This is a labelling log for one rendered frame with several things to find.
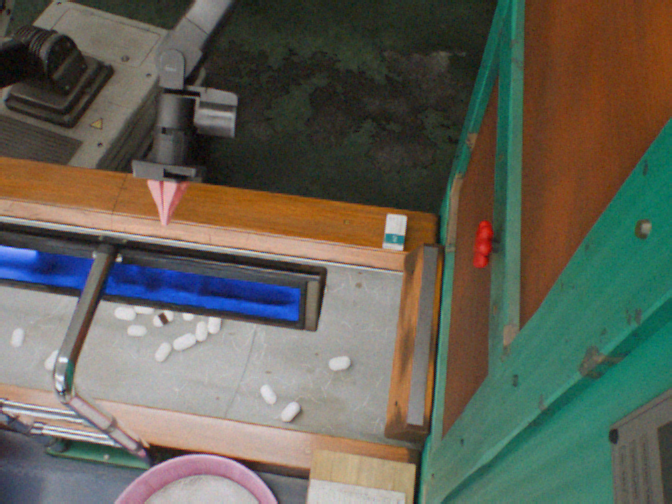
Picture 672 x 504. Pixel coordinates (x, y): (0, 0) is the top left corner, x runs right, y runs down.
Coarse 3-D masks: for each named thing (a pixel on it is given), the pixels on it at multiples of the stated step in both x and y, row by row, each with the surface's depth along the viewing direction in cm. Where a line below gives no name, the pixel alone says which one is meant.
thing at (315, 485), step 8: (312, 480) 90; (312, 488) 89; (320, 488) 89; (328, 488) 89; (336, 488) 89; (344, 488) 89; (352, 488) 89; (360, 488) 89; (368, 488) 89; (312, 496) 89; (320, 496) 89; (328, 496) 89; (336, 496) 89; (344, 496) 89; (352, 496) 89; (360, 496) 89; (368, 496) 89; (376, 496) 89; (384, 496) 89; (392, 496) 89; (400, 496) 89
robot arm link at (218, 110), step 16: (160, 64) 92; (176, 64) 92; (160, 80) 93; (176, 80) 93; (192, 80) 100; (208, 96) 96; (224, 96) 96; (208, 112) 95; (224, 112) 96; (208, 128) 96; (224, 128) 96
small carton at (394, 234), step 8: (392, 216) 111; (400, 216) 111; (392, 224) 110; (400, 224) 110; (384, 232) 109; (392, 232) 109; (400, 232) 109; (384, 240) 108; (392, 240) 108; (400, 240) 108; (392, 248) 109; (400, 248) 109
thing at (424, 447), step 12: (444, 204) 113; (444, 216) 108; (444, 228) 105; (444, 240) 102; (444, 252) 101; (432, 408) 89; (420, 444) 96; (420, 456) 94; (420, 468) 92; (420, 480) 91; (420, 492) 87
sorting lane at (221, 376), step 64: (256, 256) 112; (0, 320) 106; (64, 320) 106; (192, 320) 106; (320, 320) 106; (384, 320) 106; (128, 384) 100; (192, 384) 101; (256, 384) 100; (320, 384) 101; (384, 384) 101
